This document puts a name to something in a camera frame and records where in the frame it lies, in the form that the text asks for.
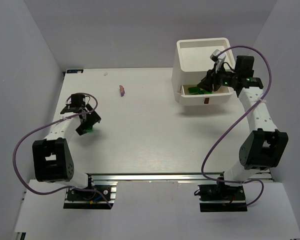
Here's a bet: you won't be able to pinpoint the green long lego brick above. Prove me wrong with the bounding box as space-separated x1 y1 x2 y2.
198 90 212 95

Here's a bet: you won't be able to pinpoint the green lego plate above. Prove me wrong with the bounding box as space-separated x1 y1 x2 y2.
187 87 201 95

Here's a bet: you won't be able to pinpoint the purple arched lego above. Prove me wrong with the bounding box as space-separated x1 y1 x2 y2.
119 85 125 97

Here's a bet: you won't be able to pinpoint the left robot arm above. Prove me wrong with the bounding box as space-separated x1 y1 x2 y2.
32 93 101 189

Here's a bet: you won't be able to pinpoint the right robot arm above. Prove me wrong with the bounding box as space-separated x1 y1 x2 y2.
197 55 289 187

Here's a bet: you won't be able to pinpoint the white drawer cabinet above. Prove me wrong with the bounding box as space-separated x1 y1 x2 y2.
171 37 231 99

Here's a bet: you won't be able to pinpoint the blue label sticker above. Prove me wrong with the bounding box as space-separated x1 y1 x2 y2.
65 69 84 74

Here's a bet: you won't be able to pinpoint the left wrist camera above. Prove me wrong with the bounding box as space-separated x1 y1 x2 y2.
65 95 86 110

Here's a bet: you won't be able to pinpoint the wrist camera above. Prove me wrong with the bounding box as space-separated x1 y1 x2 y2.
210 49 226 73
65 95 86 110

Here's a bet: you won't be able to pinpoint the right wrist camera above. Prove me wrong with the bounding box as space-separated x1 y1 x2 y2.
210 49 226 73

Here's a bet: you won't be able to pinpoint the aluminium rail front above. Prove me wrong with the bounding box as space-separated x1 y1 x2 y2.
91 173 208 181

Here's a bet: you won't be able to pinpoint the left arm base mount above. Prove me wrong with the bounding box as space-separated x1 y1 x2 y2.
63 180 118 210

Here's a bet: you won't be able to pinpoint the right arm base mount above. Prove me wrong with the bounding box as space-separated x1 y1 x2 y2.
193 177 248 213

